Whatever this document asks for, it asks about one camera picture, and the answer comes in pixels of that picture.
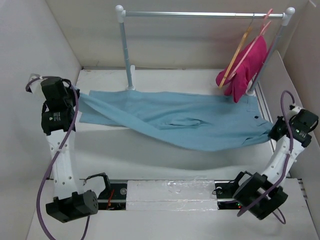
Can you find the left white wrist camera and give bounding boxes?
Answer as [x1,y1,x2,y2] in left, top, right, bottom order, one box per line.
[25,73,48,98]

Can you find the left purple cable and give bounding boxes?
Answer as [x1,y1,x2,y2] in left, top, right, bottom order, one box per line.
[25,76,91,240]

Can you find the wooden clothes hanger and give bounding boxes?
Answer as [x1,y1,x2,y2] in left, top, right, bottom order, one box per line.
[218,16,254,89]

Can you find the light blue trousers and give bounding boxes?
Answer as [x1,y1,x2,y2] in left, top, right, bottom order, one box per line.
[79,90,273,152]

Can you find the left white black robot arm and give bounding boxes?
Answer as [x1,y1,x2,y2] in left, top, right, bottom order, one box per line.
[40,76,112,223]

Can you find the magenta pink garment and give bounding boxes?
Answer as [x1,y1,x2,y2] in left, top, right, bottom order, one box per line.
[224,36,267,103]

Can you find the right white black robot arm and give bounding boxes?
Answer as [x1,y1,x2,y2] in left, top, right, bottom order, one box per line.
[231,106,319,220]

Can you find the pink plastic clothes hanger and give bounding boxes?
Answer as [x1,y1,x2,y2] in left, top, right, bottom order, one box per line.
[226,8,273,80]

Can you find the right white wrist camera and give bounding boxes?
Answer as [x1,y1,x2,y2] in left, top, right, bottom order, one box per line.
[287,104,304,119]

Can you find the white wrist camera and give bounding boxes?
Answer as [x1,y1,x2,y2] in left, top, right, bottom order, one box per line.
[25,73,48,98]
[287,104,304,119]

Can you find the white metal clothes rack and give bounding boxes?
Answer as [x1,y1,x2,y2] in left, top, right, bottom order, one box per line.
[115,5,296,96]

